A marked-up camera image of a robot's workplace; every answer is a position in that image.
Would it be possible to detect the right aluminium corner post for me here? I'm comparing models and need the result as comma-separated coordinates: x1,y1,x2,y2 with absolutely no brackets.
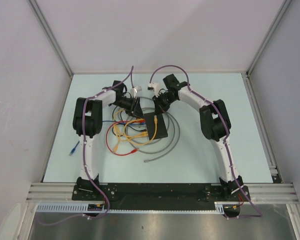
246,0,293,76

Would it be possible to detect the black network switch box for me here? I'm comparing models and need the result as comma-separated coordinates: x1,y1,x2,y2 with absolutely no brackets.
144,112,168,140

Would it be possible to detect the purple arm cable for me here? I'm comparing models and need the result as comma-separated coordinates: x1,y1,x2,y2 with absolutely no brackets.
37,65,135,226
149,64,263,218

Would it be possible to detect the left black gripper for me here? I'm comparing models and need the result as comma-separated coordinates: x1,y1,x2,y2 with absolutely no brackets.
111,96,145,119

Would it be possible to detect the yellow ethernet cable plugged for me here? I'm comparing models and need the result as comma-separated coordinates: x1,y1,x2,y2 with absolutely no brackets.
113,108,149,146

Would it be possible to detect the yellow ethernet cable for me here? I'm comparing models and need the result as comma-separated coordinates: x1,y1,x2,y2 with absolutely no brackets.
113,115,159,154
113,108,149,146

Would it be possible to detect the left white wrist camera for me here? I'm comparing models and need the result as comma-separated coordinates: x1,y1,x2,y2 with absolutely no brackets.
129,86,142,98

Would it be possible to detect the white slotted cable duct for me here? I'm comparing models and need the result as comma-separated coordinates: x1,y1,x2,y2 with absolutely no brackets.
36,202,224,215

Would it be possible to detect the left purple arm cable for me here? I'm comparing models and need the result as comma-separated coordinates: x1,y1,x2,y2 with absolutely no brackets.
37,65,135,226

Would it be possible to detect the aluminium front frame rail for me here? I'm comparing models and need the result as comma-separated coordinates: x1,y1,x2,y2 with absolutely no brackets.
26,183,299,204

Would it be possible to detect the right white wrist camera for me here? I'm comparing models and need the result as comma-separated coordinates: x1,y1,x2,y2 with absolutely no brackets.
147,82,160,97

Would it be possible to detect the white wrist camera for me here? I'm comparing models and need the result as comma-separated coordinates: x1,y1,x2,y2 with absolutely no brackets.
129,86,142,98
147,82,160,97

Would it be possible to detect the left aluminium corner post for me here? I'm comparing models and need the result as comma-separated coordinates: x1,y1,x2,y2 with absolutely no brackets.
27,0,74,78

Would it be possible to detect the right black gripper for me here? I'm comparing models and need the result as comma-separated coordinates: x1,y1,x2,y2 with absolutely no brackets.
152,93,177,117

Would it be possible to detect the right aluminium side rail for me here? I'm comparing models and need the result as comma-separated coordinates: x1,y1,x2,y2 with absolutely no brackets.
241,72,282,184

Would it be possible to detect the blue ethernet cable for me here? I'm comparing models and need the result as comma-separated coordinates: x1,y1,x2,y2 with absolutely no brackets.
68,119,146,158

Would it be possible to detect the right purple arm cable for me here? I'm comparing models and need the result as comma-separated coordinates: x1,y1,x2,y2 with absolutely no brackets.
149,64,263,218

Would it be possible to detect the red ethernet cable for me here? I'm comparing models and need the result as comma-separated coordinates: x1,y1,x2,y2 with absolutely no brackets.
106,119,147,157

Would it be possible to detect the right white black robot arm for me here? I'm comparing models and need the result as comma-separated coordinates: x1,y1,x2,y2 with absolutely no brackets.
147,74,246,201

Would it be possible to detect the aluminium corner post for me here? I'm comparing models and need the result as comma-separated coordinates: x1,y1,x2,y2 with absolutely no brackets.
246,0,293,76
27,0,74,78

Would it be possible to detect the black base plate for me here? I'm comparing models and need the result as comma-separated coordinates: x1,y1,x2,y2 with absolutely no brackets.
71,180,250,217

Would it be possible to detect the grey ethernet cable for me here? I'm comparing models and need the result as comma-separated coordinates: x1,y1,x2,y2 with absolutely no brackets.
126,97,181,165

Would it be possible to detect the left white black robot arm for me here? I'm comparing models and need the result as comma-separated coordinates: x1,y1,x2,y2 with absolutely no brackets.
72,80,144,200

